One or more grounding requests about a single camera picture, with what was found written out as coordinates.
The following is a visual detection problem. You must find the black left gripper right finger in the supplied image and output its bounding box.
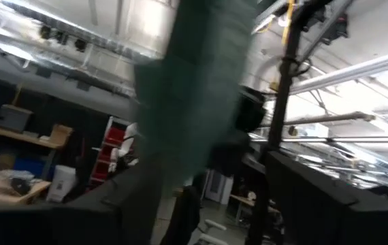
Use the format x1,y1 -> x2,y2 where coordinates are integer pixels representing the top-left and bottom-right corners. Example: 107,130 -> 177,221
265,151 -> 388,245

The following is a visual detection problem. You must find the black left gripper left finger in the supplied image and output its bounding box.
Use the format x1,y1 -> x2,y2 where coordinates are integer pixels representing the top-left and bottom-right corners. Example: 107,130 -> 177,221
0,159 -> 168,245

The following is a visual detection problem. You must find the wooden wall shelf board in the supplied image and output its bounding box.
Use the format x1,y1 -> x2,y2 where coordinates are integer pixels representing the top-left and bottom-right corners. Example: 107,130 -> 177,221
0,122 -> 62,150

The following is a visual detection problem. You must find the cardboard box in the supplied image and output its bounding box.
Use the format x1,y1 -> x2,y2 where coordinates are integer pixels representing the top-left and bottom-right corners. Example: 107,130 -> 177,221
48,123 -> 75,150

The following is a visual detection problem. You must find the silver ventilation duct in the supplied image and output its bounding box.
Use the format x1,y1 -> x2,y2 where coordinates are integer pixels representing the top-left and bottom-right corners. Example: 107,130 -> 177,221
125,0 -> 181,59

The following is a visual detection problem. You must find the green rubber slide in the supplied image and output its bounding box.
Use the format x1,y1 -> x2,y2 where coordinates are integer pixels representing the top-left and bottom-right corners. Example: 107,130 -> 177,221
134,0 -> 261,195

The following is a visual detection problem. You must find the black upright pole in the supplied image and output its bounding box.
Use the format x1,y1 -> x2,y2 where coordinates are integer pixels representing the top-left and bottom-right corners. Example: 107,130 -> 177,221
244,0 -> 306,245

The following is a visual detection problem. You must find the red bin rack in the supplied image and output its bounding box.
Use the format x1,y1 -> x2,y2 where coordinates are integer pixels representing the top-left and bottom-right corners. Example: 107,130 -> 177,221
90,116 -> 129,187

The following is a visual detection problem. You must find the white bucket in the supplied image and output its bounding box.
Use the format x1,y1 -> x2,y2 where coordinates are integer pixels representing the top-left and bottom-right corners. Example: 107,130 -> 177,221
46,165 -> 78,204

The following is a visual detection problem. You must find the blue bin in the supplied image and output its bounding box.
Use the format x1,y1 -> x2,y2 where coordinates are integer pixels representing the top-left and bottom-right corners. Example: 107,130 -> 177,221
12,157 -> 47,178

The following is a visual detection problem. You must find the grey storage bin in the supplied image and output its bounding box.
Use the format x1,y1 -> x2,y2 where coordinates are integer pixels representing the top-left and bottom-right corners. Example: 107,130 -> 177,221
0,103 -> 34,134

